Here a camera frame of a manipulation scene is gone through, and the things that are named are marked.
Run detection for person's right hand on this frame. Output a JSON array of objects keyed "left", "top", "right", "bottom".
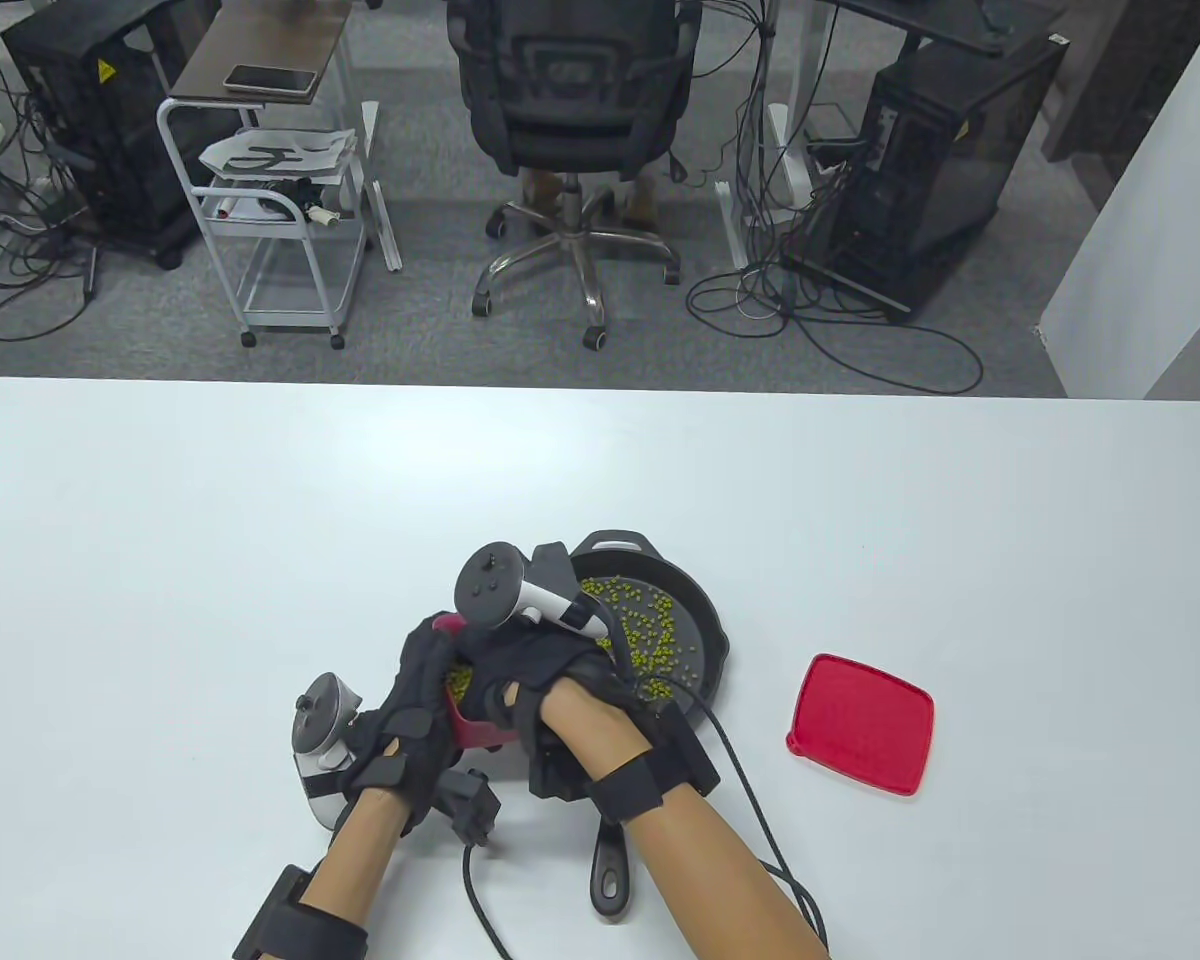
[{"left": 455, "top": 610, "right": 653, "bottom": 761}]

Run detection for person's left hand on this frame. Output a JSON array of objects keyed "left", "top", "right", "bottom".
[{"left": 338, "top": 615, "right": 463, "bottom": 836}]

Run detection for pink plastic container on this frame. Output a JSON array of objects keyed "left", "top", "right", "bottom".
[{"left": 430, "top": 612, "right": 526, "bottom": 751}]

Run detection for green mung beans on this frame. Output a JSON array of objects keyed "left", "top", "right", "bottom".
[{"left": 445, "top": 575, "right": 706, "bottom": 706}]

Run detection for black cast iron frying pan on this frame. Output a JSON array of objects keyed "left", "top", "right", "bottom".
[{"left": 520, "top": 530, "right": 731, "bottom": 919}]

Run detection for red plastic container lid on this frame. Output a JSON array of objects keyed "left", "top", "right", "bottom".
[{"left": 786, "top": 653, "right": 936, "bottom": 798}]

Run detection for person's right forearm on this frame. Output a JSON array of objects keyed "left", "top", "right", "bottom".
[{"left": 540, "top": 690, "right": 811, "bottom": 960}]

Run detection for person's left forearm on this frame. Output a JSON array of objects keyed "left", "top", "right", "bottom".
[{"left": 300, "top": 790, "right": 411, "bottom": 921}]

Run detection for grey white hand controller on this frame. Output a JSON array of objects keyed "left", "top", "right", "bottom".
[
  {"left": 293, "top": 672, "right": 366, "bottom": 831},
  {"left": 458, "top": 542, "right": 611, "bottom": 639}
]

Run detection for white desk leg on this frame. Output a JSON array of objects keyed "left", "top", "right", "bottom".
[
  {"left": 360, "top": 100, "right": 403, "bottom": 273},
  {"left": 717, "top": 100, "right": 811, "bottom": 271}
]

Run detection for white metal rolling cart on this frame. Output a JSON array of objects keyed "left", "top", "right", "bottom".
[{"left": 157, "top": 95, "right": 381, "bottom": 351}]

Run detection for white item on cart tray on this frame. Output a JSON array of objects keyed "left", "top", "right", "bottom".
[{"left": 215, "top": 193, "right": 303, "bottom": 223}]

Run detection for black office chair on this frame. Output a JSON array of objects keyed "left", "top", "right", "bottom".
[{"left": 447, "top": 0, "right": 703, "bottom": 351}]

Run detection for white printed paper bag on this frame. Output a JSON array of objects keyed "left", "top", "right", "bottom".
[{"left": 198, "top": 127, "right": 361, "bottom": 186}]

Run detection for black smartphone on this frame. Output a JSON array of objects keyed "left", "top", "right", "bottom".
[{"left": 224, "top": 65, "right": 319, "bottom": 96}]

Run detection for black computer tower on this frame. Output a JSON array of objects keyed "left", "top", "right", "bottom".
[
  {"left": 0, "top": 0, "right": 223, "bottom": 269},
  {"left": 782, "top": 35, "right": 1069, "bottom": 323}
]

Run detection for brown wooden side table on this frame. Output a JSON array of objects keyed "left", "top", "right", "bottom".
[{"left": 168, "top": 0, "right": 356, "bottom": 106}]

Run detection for black desk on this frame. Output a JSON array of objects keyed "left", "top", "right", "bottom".
[{"left": 820, "top": 0, "right": 1061, "bottom": 56}]

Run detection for dark grey cabinet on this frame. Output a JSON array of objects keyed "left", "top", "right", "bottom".
[{"left": 1045, "top": 0, "right": 1200, "bottom": 211}]

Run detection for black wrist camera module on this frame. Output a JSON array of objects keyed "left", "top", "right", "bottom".
[
  {"left": 435, "top": 765, "right": 503, "bottom": 849},
  {"left": 528, "top": 725, "right": 591, "bottom": 801}
]

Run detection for black forearm strap pack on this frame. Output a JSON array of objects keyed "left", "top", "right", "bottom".
[
  {"left": 232, "top": 865, "right": 371, "bottom": 960},
  {"left": 585, "top": 708, "right": 723, "bottom": 823}
]

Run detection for black camera cable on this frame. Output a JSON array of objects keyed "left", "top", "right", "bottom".
[
  {"left": 600, "top": 625, "right": 831, "bottom": 960},
  {"left": 460, "top": 840, "right": 516, "bottom": 960}
]

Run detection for tangle of black floor cables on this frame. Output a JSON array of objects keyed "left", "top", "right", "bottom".
[
  {"left": 0, "top": 60, "right": 101, "bottom": 343},
  {"left": 687, "top": 150, "right": 984, "bottom": 396}
]

